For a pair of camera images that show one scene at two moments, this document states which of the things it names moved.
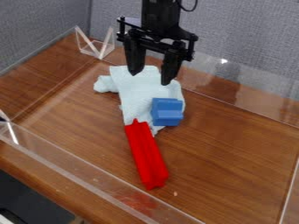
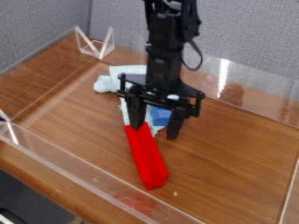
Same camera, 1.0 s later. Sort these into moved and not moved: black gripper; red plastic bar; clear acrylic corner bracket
Moved: black gripper
Not moved: clear acrylic corner bracket; red plastic bar
